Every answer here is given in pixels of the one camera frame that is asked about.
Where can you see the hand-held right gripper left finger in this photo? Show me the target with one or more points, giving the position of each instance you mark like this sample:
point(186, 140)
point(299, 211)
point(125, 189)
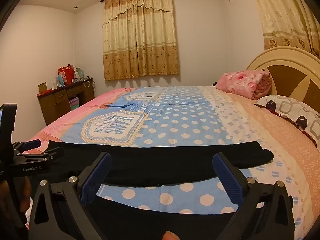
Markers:
point(96, 177)

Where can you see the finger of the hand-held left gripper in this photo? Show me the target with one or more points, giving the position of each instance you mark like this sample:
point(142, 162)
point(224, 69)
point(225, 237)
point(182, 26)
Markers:
point(32, 143)
point(53, 153)

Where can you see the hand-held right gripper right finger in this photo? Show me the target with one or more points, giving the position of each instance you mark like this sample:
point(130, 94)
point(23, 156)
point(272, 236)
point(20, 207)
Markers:
point(228, 177)

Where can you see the black pants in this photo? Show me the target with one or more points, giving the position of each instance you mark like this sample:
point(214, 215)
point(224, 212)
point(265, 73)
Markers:
point(150, 160)

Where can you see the person's left hand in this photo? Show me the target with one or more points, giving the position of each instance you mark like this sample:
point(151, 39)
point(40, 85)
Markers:
point(23, 190)

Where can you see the person's right hand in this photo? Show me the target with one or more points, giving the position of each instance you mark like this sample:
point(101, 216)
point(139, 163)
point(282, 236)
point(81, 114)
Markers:
point(170, 236)

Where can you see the brown wooden desk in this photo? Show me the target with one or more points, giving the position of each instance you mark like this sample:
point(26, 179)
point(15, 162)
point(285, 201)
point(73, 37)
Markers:
point(57, 100)

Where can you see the flat red box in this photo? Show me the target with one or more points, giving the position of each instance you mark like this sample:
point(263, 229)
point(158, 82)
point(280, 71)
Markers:
point(45, 92)

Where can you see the plastic drawer box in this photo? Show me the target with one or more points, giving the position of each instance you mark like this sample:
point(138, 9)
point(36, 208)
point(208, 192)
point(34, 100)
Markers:
point(74, 103)

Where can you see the brown cardboard box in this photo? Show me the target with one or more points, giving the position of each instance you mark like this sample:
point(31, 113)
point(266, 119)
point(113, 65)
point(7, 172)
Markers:
point(42, 87)

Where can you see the blue box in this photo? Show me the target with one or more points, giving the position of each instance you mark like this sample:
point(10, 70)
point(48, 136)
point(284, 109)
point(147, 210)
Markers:
point(60, 82)

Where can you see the polka dot printed bedsheet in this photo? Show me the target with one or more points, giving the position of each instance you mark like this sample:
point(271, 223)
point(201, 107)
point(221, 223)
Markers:
point(187, 120)

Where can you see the red gift bag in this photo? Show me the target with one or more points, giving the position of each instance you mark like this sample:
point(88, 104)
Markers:
point(66, 75)

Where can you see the white and teal bag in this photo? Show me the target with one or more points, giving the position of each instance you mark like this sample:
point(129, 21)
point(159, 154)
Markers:
point(78, 72)

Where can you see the grey patterned pillow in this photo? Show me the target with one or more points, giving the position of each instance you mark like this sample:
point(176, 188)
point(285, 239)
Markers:
point(290, 108)

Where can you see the pink floral folded quilt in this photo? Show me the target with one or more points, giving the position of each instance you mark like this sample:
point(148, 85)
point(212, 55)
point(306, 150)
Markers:
point(240, 82)

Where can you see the cream wooden headboard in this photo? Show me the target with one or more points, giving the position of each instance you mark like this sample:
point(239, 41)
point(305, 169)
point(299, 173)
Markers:
point(280, 72)

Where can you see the beige floral window curtain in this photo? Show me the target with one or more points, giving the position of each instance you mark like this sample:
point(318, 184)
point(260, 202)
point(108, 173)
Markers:
point(140, 37)

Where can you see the beige floral side curtain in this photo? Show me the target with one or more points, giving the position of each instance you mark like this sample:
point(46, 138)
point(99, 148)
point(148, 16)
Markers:
point(282, 15)

